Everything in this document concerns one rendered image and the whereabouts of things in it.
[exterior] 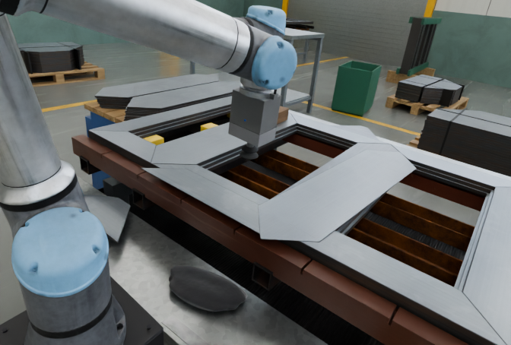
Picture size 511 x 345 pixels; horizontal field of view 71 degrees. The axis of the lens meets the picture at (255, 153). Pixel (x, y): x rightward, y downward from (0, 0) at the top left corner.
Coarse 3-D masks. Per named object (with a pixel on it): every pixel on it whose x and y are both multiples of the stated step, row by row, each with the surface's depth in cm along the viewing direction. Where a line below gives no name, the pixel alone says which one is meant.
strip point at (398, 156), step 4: (372, 152) 124; (376, 152) 125; (380, 152) 125; (384, 152) 125; (388, 152) 126; (392, 152) 126; (396, 152) 126; (400, 152) 127; (384, 156) 122; (388, 156) 122; (392, 156) 123; (396, 156) 123; (400, 156) 123; (404, 156) 124; (396, 160) 120; (400, 160) 120; (404, 160) 120; (408, 160) 120; (408, 164) 118; (412, 164) 118; (416, 168) 115
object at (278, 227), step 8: (264, 216) 83; (272, 216) 83; (264, 224) 80; (272, 224) 80; (280, 224) 80; (288, 224) 81; (272, 232) 78; (280, 232) 78; (288, 232) 78; (296, 232) 78; (288, 240) 75; (296, 240) 76; (304, 240) 76; (312, 240) 76
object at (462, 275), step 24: (192, 120) 144; (264, 144) 128; (336, 144) 136; (360, 144) 130; (384, 144) 132; (168, 168) 100; (192, 168) 102; (216, 168) 110; (432, 168) 118; (240, 192) 92; (480, 192) 110; (360, 216) 91; (480, 216) 96; (336, 264) 72; (384, 288) 66; (456, 288) 70; (432, 312) 62; (456, 336) 60; (480, 336) 58
